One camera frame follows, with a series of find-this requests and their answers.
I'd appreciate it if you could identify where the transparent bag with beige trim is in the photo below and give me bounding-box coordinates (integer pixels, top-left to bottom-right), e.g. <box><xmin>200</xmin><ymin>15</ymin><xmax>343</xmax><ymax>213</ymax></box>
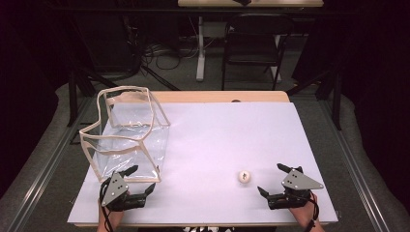
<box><xmin>78</xmin><ymin>85</ymin><xmax>171</xmax><ymax>184</ymax></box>

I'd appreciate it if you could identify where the black metal stand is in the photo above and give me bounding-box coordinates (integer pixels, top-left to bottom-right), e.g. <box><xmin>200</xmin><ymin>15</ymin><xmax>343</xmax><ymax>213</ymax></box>
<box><xmin>286</xmin><ymin>69</ymin><xmax>343</xmax><ymax>131</ymax></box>
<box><xmin>66</xmin><ymin>67</ymin><xmax>112</xmax><ymax>128</ymax></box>

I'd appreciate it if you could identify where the aluminium floor rail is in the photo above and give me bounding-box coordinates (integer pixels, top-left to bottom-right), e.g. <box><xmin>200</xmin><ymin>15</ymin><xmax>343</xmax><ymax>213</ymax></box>
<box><xmin>5</xmin><ymin>96</ymin><xmax>95</xmax><ymax>232</ymax></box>
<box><xmin>316</xmin><ymin>99</ymin><xmax>392</xmax><ymax>232</ymax></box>

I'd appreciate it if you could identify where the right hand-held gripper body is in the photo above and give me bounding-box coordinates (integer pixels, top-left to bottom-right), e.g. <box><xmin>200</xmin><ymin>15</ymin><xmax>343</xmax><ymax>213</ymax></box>
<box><xmin>266</xmin><ymin>166</ymin><xmax>325</xmax><ymax>211</ymax></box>

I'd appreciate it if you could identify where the black folding chair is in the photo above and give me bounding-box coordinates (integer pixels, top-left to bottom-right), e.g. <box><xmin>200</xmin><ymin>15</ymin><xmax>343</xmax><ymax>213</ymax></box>
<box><xmin>220</xmin><ymin>13</ymin><xmax>296</xmax><ymax>92</ymax></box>

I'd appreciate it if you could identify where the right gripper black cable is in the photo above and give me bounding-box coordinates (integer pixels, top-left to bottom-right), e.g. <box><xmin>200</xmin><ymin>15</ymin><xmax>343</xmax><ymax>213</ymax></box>
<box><xmin>304</xmin><ymin>190</ymin><xmax>321</xmax><ymax>232</ymax></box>

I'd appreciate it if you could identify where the white table mat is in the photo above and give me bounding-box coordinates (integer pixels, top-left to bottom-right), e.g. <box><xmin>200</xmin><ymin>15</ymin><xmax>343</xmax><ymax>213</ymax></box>
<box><xmin>67</xmin><ymin>101</ymin><xmax>339</xmax><ymax>224</ymax></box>

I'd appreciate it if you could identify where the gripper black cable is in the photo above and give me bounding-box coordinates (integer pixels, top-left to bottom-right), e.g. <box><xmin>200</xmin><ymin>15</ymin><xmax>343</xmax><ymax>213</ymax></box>
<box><xmin>304</xmin><ymin>190</ymin><xmax>321</xmax><ymax>232</ymax></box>
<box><xmin>99</xmin><ymin>179</ymin><xmax>116</xmax><ymax>232</ymax></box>

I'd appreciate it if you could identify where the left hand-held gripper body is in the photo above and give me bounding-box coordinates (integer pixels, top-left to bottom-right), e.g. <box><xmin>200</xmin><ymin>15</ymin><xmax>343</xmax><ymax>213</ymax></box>
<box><xmin>99</xmin><ymin>171</ymin><xmax>148</xmax><ymax>213</ymax></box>

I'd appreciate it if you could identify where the person's left hand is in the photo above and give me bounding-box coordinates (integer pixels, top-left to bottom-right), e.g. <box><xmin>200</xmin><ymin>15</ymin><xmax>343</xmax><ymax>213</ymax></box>
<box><xmin>98</xmin><ymin>190</ymin><xmax>132</xmax><ymax>228</ymax></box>

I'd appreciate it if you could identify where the small white ball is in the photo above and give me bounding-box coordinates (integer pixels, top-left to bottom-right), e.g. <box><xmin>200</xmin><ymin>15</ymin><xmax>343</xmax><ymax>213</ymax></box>
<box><xmin>238</xmin><ymin>170</ymin><xmax>251</xmax><ymax>185</ymax></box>

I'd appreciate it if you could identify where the white desk leg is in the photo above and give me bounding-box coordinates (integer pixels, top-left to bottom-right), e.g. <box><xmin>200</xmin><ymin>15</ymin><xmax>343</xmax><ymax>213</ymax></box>
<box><xmin>195</xmin><ymin>15</ymin><xmax>207</xmax><ymax>82</ymax></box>

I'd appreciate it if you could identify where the bundle of floor cables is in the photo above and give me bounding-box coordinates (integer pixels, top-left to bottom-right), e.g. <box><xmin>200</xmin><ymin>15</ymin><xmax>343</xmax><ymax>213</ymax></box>
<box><xmin>140</xmin><ymin>35</ymin><xmax>201</xmax><ymax>72</ymax></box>

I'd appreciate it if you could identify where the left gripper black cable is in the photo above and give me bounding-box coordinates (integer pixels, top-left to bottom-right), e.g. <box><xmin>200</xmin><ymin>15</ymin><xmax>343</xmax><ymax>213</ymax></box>
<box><xmin>99</xmin><ymin>179</ymin><xmax>116</xmax><ymax>232</ymax></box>

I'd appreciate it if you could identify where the person's right hand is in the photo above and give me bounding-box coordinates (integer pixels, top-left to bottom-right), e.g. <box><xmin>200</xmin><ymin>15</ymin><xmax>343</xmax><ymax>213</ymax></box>
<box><xmin>288</xmin><ymin>192</ymin><xmax>319</xmax><ymax>226</ymax></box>

